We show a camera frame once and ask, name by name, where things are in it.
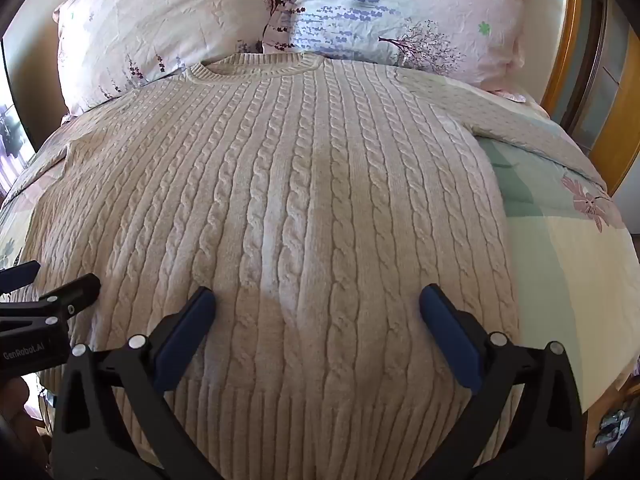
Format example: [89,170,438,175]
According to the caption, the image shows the wooden wardrobe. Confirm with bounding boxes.
[560,0,640,196]

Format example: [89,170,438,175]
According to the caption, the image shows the pink floral pillow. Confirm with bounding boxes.
[262,0,546,103]
[52,0,278,116]

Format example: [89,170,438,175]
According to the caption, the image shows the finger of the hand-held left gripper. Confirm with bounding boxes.
[0,260,41,293]
[0,273,102,332]

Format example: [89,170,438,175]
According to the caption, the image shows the wooden headboard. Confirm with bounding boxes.
[540,0,585,116]

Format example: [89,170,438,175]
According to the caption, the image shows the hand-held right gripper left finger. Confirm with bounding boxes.
[51,286,223,480]

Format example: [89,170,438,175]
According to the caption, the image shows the cream cable-knit sweater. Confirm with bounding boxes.
[15,52,608,480]

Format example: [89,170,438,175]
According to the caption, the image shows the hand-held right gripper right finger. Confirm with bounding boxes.
[419,283,586,480]

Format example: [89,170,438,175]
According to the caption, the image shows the floral patchwork bed quilt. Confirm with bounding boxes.
[0,85,640,421]

